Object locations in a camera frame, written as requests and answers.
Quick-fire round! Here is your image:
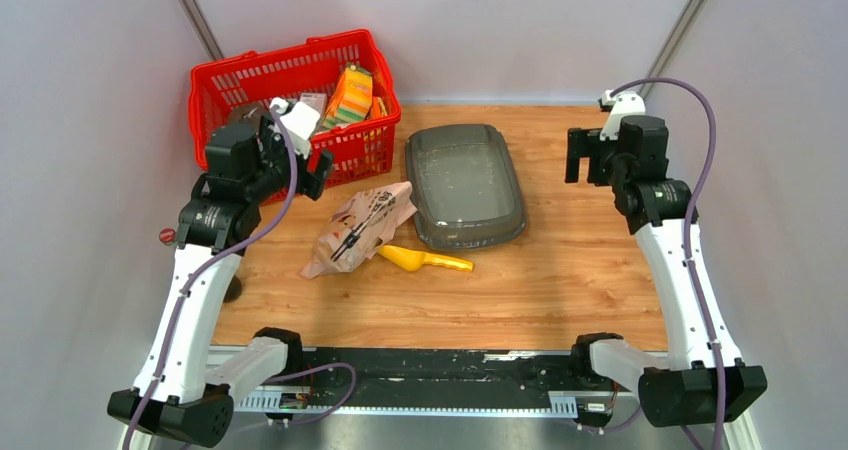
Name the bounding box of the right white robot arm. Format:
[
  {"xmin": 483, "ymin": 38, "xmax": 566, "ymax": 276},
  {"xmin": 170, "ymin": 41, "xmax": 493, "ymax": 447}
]
[{"xmin": 565, "ymin": 116, "xmax": 768, "ymax": 427}]

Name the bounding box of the brown round disc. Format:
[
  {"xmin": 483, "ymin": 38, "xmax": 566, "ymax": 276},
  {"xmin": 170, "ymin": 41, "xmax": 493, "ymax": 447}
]
[{"xmin": 227, "ymin": 102, "xmax": 267, "ymax": 127}]

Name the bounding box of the pink small box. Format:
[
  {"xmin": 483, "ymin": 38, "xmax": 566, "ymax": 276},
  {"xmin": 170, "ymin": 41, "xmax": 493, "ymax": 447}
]
[{"xmin": 299, "ymin": 92, "xmax": 328, "ymax": 115}]

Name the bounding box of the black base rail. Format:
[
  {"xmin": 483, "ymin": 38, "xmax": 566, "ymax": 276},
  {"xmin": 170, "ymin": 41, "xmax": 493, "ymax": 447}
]
[{"xmin": 258, "ymin": 346, "xmax": 637, "ymax": 428}]

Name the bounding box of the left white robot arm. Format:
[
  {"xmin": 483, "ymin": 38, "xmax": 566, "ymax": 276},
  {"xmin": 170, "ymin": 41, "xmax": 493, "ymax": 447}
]
[{"xmin": 107, "ymin": 112, "xmax": 333, "ymax": 448}]

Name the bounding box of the cola bottle red cap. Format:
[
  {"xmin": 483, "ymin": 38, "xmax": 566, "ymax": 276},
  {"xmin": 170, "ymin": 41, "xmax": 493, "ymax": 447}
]
[{"xmin": 158, "ymin": 228, "xmax": 177, "ymax": 246}]

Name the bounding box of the orange sponge pack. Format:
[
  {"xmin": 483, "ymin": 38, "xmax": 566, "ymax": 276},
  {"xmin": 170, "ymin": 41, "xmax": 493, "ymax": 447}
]
[{"xmin": 321, "ymin": 62, "xmax": 374, "ymax": 130}]

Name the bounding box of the yellow plastic scoop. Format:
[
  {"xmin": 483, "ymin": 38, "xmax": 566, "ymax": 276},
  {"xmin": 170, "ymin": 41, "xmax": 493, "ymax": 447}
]
[{"xmin": 377, "ymin": 245, "xmax": 474, "ymax": 272}]

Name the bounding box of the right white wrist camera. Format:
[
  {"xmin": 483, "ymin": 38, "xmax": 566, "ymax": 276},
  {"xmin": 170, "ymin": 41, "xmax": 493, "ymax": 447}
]
[{"xmin": 599, "ymin": 90, "xmax": 646, "ymax": 141}]

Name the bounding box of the red plastic shopping basket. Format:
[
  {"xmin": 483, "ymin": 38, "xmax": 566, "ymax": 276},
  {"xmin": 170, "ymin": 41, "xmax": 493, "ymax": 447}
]
[{"xmin": 188, "ymin": 29, "xmax": 401, "ymax": 187}]

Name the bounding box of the cat litter bag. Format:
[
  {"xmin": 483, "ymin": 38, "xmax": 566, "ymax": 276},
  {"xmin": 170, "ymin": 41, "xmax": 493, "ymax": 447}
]
[{"xmin": 301, "ymin": 181, "xmax": 417, "ymax": 279}]

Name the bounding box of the grey plastic litter box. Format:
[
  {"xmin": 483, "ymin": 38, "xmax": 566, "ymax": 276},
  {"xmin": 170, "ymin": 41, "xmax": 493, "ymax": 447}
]
[{"xmin": 405, "ymin": 123, "xmax": 528, "ymax": 252}]

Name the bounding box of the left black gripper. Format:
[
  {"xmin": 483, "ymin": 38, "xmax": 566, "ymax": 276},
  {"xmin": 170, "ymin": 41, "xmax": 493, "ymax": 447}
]
[{"xmin": 243, "ymin": 113, "xmax": 333, "ymax": 205}]

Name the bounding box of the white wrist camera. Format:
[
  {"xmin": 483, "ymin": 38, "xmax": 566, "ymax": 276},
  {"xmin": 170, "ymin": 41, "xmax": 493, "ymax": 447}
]
[
  {"xmin": 599, "ymin": 90, "xmax": 646, "ymax": 141},
  {"xmin": 269, "ymin": 97, "xmax": 321, "ymax": 158}
]

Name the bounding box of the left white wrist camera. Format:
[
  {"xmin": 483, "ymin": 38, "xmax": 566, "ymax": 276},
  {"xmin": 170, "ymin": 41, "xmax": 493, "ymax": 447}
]
[{"xmin": 269, "ymin": 97, "xmax": 321, "ymax": 158}]

